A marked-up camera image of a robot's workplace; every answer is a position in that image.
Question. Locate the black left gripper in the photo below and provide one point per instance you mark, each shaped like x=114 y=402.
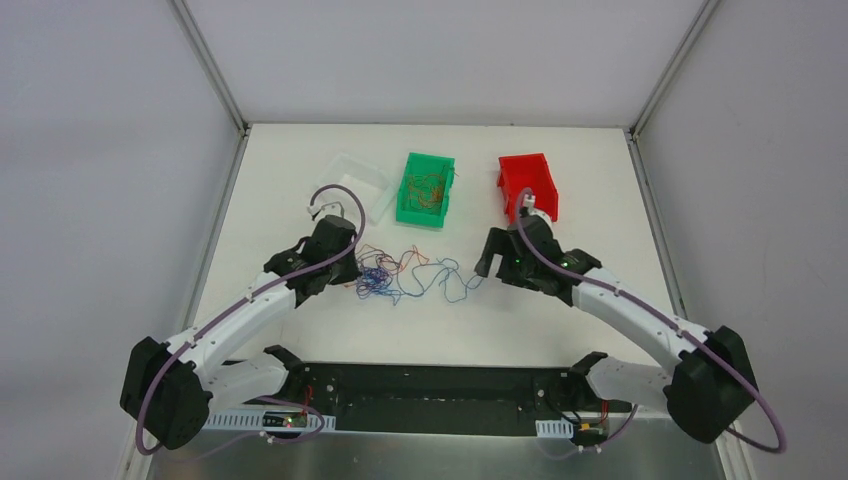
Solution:
x=343 y=266

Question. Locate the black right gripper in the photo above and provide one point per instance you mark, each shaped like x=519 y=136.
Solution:
x=501 y=252

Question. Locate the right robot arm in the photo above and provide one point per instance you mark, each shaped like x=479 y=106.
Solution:
x=702 y=379

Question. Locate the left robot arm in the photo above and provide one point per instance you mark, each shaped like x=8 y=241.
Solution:
x=172 y=387

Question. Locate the clear plastic bin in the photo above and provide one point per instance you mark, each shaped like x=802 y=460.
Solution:
x=371 y=185

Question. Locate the red plastic bin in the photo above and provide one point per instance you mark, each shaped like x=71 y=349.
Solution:
x=517 y=172

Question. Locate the green plastic bin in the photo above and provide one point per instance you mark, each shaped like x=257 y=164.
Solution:
x=424 y=192

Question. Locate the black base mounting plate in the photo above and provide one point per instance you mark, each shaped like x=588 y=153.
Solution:
x=454 y=400

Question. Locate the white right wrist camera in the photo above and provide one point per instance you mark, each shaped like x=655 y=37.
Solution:
x=528 y=208

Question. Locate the right white cable duct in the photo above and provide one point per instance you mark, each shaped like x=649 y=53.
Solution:
x=554 y=429

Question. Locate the white cable duct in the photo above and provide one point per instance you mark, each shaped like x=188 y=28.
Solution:
x=269 y=420
x=554 y=429

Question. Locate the right aluminium frame post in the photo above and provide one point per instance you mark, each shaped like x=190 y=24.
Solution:
x=692 y=34

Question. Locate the aluminium frame post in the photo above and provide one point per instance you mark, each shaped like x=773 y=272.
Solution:
x=206 y=59
x=692 y=34

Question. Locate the left white cable duct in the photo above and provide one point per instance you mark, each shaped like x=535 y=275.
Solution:
x=269 y=420

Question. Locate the left aluminium frame post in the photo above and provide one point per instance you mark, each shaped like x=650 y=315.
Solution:
x=206 y=59

